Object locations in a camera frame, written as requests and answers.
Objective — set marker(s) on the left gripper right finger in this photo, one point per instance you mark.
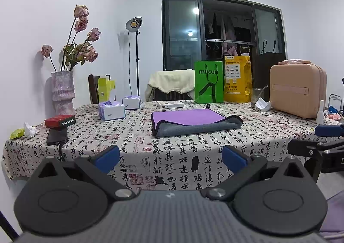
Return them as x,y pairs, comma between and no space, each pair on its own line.
273,198

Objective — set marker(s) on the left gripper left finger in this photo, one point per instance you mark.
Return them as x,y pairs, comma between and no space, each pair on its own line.
64,198

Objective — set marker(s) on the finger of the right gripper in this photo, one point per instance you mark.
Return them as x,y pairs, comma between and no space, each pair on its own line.
330,130

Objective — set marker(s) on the purple grey microfibre towel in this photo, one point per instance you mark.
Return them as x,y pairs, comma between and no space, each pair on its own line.
192,121

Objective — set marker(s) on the small white bottle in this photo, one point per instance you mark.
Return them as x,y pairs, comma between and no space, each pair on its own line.
320,114

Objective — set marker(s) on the pink hard suitcase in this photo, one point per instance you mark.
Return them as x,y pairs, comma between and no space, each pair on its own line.
297,87

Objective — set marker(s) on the crumpled white tissue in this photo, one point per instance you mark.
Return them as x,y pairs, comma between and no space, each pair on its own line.
30,131

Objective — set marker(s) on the crumpled white paper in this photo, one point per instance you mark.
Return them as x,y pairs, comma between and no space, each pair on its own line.
262,105

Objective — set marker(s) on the red cigarette box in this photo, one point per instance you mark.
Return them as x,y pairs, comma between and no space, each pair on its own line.
60,121

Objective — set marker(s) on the yellow green wrapper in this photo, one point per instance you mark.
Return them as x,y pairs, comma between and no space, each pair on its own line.
20,132

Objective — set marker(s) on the clear drinking glass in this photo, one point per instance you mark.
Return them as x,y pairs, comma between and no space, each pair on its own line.
257,93

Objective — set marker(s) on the black paper bag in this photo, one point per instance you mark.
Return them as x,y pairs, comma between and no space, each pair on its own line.
262,63

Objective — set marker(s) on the near purple tissue pack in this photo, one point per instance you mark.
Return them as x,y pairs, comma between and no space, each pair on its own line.
111,110

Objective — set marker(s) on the purple tissue pack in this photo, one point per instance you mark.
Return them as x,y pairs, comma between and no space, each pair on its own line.
111,110
132,102

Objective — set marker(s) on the pink speckled ceramic vase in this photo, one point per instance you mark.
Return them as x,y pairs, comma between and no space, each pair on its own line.
63,92

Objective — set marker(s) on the yellow printed plastic bag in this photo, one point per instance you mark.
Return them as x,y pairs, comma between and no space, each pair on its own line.
237,79

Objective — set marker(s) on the calligraphy print tablecloth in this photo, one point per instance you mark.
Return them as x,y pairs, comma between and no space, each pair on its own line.
188,162

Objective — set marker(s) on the far purple tissue pack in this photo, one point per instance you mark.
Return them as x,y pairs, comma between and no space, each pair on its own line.
132,102

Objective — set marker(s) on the yellow green paper bag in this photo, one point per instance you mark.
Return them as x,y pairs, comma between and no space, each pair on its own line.
105,86

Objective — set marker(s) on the dark wooden chair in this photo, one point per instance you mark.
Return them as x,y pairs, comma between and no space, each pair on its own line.
93,87

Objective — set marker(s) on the green mucun paper bag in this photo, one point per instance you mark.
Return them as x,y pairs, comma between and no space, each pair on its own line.
209,82

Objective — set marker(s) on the white flat product box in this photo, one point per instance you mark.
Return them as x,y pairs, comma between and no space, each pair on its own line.
170,104

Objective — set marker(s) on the chair with cream cloth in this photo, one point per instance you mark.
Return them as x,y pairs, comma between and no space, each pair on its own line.
180,81

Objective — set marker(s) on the dark framed window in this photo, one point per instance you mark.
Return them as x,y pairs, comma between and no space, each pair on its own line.
209,30

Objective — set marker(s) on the studio light on stand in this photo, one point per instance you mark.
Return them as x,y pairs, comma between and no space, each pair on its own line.
133,27

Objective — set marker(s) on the black phone with cable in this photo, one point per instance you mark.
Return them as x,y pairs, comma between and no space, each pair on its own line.
58,137

